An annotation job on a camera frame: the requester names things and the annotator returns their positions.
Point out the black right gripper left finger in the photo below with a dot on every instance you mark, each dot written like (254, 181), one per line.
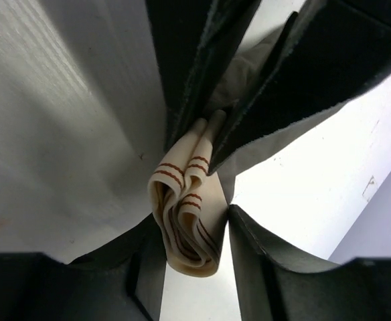
(122, 280)

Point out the olive underwear with cream waistband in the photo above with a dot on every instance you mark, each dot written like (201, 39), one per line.
(188, 204)

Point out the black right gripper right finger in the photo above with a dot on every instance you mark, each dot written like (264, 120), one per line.
(277, 281)

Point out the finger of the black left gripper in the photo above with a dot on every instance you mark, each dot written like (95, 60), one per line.
(194, 42)
(327, 54)

